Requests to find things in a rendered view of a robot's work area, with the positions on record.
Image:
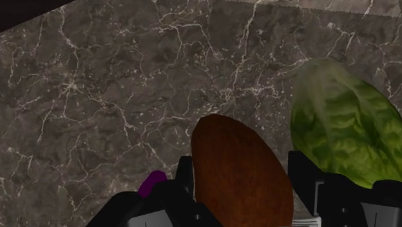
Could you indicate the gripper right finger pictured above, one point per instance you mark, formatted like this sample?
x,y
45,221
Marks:
x,y
339,198

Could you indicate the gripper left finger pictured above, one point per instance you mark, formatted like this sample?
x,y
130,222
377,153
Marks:
x,y
176,201

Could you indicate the small purple object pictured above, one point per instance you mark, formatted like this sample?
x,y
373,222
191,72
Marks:
x,y
151,183

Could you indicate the brown oval potato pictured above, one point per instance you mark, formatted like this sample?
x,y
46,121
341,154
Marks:
x,y
238,176

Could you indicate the green lettuce head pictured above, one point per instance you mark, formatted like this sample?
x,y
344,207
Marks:
x,y
345,125

